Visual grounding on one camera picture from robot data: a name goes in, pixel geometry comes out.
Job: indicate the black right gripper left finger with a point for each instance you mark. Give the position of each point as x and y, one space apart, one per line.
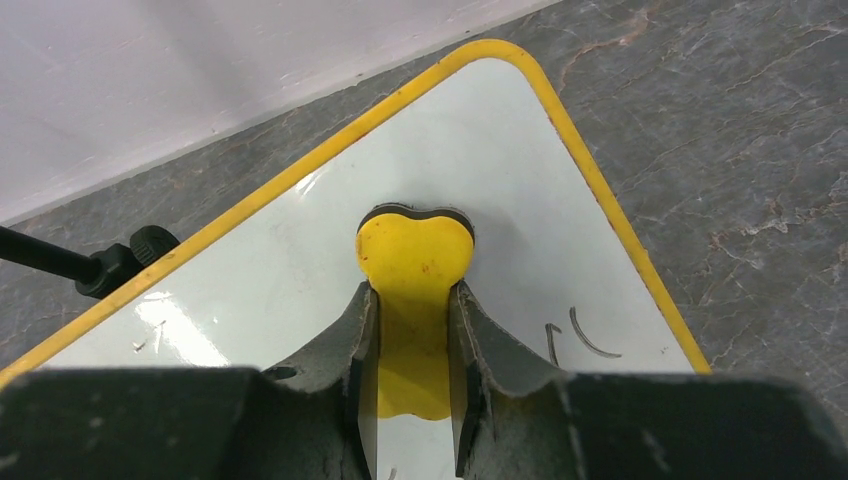
325 426

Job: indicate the silver camera pole stand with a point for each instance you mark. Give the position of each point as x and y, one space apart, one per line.
96 275

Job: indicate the yellow framed whiteboard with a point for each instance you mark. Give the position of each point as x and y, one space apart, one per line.
163 378

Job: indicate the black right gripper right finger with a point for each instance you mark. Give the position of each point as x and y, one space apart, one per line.
512 411

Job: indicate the yellow whiteboard eraser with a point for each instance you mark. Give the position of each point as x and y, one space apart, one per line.
412 258

